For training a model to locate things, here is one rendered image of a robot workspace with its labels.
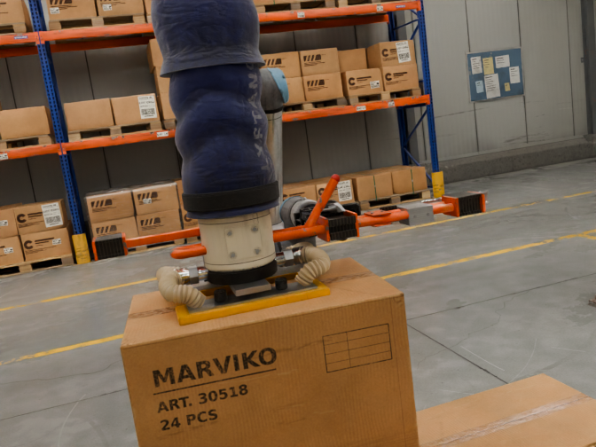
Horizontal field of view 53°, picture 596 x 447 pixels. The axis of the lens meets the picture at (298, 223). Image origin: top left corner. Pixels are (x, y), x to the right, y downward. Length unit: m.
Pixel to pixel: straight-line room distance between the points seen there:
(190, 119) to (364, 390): 0.70
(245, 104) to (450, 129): 10.24
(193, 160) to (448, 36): 10.41
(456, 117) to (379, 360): 10.32
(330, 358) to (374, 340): 0.10
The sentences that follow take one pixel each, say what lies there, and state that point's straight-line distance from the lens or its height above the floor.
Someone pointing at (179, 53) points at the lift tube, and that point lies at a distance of 1.34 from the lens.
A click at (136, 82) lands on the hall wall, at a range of 9.85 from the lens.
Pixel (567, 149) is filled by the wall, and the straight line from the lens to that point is 12.85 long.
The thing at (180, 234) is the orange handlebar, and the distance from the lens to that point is 1.67.
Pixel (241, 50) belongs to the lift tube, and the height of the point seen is 1.62.
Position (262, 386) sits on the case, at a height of 0.93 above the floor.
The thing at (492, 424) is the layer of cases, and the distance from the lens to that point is 1.89.
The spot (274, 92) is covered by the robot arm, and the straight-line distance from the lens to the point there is 1.98.
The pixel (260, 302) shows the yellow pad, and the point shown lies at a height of 1.09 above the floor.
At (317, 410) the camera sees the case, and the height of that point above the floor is 0.85.
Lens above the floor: 1.46
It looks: 9 degrees down
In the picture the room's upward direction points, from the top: 8 degrees counter-clockwise
